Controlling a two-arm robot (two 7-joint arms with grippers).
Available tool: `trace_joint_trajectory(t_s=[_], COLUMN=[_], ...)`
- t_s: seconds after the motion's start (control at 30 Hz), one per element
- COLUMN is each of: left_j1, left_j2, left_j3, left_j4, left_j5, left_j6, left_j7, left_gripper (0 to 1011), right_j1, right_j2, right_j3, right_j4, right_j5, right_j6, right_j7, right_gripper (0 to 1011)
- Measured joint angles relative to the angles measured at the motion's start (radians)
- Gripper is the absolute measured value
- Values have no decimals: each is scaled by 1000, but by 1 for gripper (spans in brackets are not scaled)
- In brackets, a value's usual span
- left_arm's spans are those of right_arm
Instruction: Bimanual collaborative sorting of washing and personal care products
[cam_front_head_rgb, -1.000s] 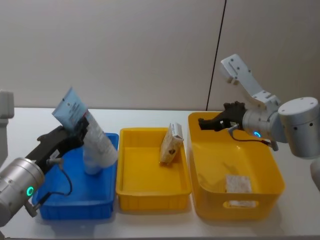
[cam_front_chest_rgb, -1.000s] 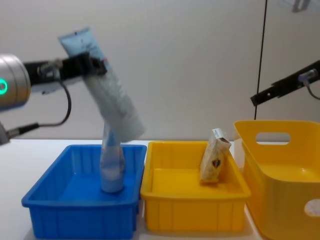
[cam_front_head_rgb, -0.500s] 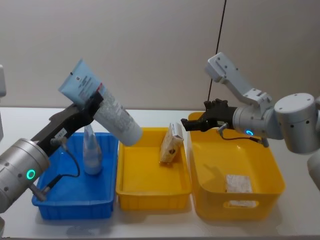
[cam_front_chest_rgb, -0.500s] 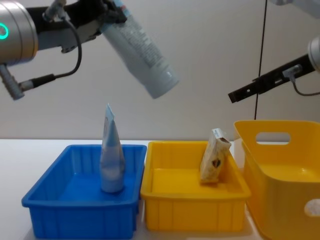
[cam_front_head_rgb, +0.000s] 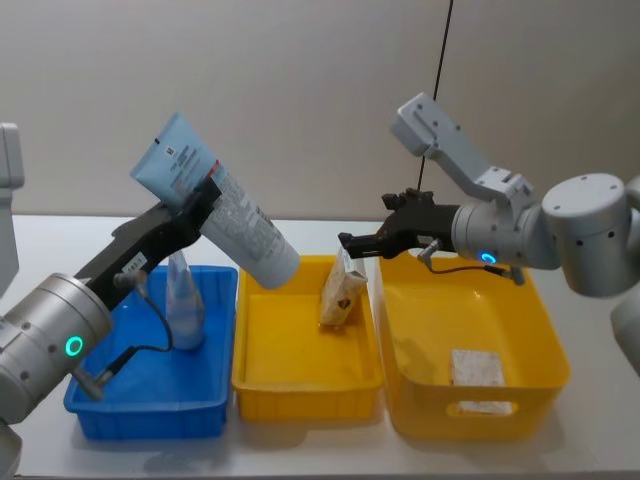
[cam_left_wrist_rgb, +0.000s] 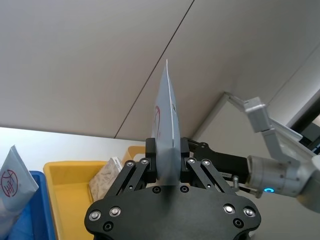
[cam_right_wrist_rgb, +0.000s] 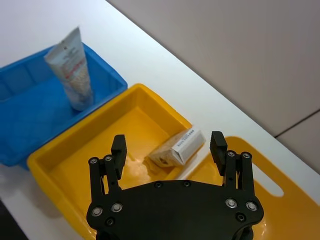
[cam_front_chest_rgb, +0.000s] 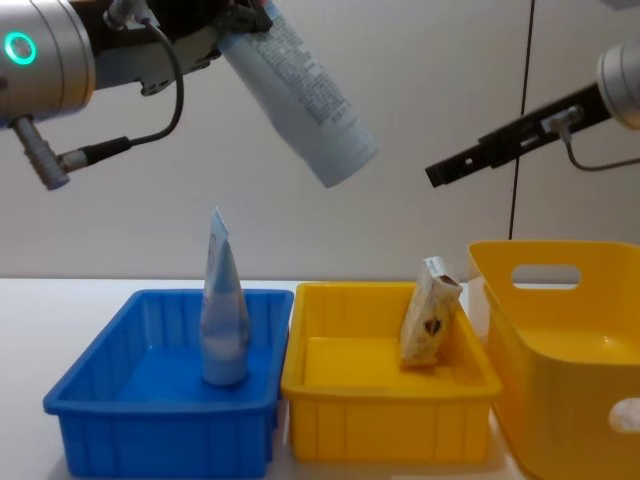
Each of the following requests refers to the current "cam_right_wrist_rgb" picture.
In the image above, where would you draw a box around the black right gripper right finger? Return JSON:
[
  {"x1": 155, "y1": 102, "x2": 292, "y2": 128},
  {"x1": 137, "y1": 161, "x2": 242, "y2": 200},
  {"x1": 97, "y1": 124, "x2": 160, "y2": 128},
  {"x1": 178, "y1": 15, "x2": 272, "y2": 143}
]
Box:
[{"x1": 209, "y1": 130, "x2": 259, "y2": 212}]

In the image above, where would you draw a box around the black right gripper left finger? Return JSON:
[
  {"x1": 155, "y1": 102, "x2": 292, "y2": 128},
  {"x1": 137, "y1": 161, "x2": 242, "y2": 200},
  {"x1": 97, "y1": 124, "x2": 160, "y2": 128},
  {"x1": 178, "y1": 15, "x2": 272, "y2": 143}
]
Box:
[{"x1": 88, "y1": 134, "x2": 129, "y2": 218}]

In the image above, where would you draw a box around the yellow plastic bin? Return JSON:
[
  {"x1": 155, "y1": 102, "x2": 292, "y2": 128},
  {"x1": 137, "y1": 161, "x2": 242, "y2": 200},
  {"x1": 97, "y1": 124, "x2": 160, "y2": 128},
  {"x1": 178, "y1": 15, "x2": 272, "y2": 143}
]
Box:
[{"x1": 26, "y1": 83, "x2": 194, "y2": 240}]

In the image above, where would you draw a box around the small white carton box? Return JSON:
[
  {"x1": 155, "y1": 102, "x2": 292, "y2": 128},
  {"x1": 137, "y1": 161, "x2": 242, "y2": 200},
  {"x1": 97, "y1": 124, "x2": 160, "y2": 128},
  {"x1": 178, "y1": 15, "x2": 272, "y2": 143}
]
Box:
[{"x1": 144, "y1": 127, "x2": 207, "y2": 174}]

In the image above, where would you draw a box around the blue plastic bin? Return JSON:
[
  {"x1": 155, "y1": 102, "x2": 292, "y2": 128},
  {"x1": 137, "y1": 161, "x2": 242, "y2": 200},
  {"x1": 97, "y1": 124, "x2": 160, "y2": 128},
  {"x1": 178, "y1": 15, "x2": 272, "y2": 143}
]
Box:
[{"x1": 0, "y1": 41, "x2": 129, "y2": 172}]

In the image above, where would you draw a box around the white squeeze tube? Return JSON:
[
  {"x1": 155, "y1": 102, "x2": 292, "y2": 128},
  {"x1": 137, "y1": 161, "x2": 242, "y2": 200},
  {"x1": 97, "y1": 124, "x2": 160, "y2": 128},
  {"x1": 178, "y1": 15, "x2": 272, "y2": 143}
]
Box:
[{"x1": 43, "y1": 25, "x2": 95, "y2": 112}]

